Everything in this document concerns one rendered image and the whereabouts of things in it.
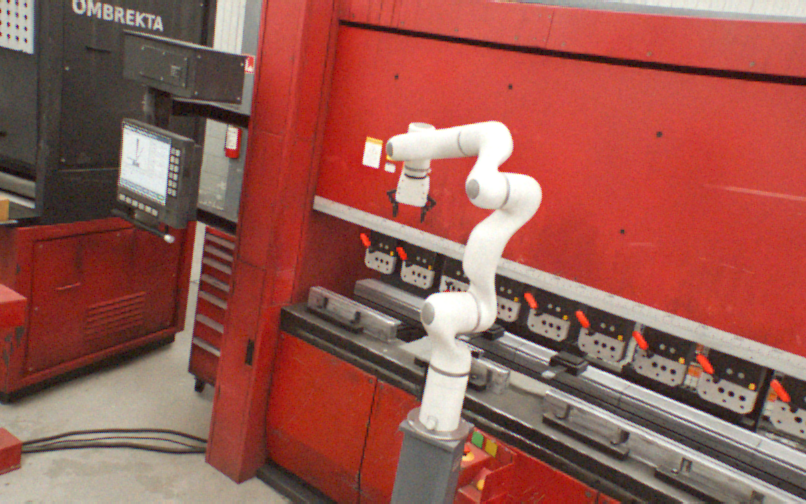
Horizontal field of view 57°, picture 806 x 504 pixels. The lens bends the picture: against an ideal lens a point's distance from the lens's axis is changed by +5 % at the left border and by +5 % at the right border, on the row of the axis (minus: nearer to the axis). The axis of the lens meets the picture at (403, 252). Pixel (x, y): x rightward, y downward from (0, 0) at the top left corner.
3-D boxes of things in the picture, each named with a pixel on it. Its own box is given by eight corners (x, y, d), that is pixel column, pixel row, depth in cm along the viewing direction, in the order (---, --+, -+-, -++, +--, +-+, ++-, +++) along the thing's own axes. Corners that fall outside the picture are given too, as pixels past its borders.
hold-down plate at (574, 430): (541, 422, 259) (543, 414, 259) (547, 418, 264) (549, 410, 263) (622, 461, 243) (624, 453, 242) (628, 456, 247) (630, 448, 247)
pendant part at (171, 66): (108, 227, 322) (121, 28, 301) (160, 224, 340) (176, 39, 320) (173, 260, 291) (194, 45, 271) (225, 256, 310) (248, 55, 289)
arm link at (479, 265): (430, 318, 211) (473, 317, 220) (451, 342, 202) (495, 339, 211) (485, 164, 191) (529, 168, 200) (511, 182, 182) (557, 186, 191)
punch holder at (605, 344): (576, 348, 253) (587, 304, 249) (585, 343, 260) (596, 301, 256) (617, 364, 245) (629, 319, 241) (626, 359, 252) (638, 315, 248)
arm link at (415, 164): (410, 170, 223) (434, 168, 228) (416, 129, 218) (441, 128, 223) (396, 161, 229) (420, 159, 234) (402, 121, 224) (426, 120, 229)
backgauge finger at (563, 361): (530, 373, 273) (533, 361, 272) (559, 359, 294) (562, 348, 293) (559, 386, 266) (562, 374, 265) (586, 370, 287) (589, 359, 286)
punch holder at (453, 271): (438, 294, 286) (446, 255, 282) (449, 291, 293) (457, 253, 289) (469, 306, 278) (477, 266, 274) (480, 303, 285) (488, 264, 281)
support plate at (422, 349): (397, 348, 271) (397, 346, 271) (435, 336, 292) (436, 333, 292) (435, 366, 261) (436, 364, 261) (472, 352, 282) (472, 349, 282)
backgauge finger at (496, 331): (448, 338, 294) (451, 327, 293) (480, 327, 315) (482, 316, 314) (473, 348, 287) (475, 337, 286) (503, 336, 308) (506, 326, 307)
